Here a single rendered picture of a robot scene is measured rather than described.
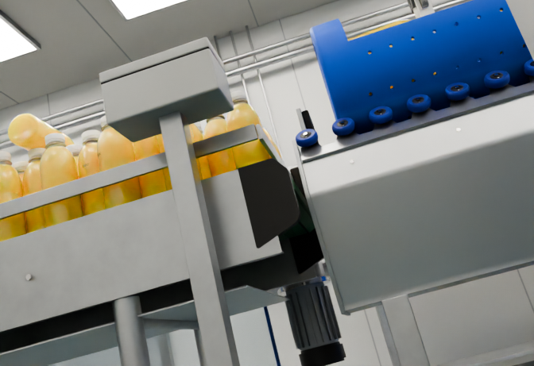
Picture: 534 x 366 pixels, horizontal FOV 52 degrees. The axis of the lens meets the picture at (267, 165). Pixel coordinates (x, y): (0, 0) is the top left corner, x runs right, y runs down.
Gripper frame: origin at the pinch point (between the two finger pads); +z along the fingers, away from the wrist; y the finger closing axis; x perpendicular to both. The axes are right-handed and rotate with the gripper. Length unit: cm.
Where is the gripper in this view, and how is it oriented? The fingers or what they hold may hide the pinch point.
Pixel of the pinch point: (424, 14)
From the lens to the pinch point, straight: 131.3
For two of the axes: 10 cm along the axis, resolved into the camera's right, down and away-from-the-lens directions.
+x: -9.5, 2.9, 1.3
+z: 2.3, 9.2, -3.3
